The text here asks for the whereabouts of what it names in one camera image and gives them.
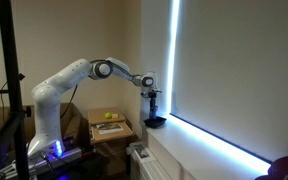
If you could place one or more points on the colourful brochure on cabinet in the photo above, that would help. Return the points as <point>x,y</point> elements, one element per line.
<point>107,128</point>

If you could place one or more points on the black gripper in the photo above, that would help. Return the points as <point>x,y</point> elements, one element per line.
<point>152,94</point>

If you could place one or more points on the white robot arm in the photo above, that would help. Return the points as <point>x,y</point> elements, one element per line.
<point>47,97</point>

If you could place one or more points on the robot base mounting platform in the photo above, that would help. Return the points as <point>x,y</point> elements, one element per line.
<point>45,162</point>

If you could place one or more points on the dark red cap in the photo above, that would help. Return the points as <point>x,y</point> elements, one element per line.
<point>277,171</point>

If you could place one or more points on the grey roller window blind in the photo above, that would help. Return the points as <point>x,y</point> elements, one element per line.
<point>231,72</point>

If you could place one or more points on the brown cardboard box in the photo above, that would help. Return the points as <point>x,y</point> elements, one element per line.
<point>71,121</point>

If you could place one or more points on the blue tin can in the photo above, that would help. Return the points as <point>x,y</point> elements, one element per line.
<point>153,112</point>

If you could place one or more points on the green tennis ball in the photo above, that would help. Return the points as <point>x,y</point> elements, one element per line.
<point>108,115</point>

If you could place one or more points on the black tripod pole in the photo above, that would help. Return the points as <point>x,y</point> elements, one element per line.
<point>14,127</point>

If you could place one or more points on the black plastic bowl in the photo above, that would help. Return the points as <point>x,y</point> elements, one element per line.
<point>155,123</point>

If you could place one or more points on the white radiator heater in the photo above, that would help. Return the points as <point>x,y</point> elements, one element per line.
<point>145,168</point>

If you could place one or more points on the brochure on radiator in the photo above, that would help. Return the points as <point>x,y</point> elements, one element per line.
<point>141,151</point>

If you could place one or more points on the yellow sticky note pad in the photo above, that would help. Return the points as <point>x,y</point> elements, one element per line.
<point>115,116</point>

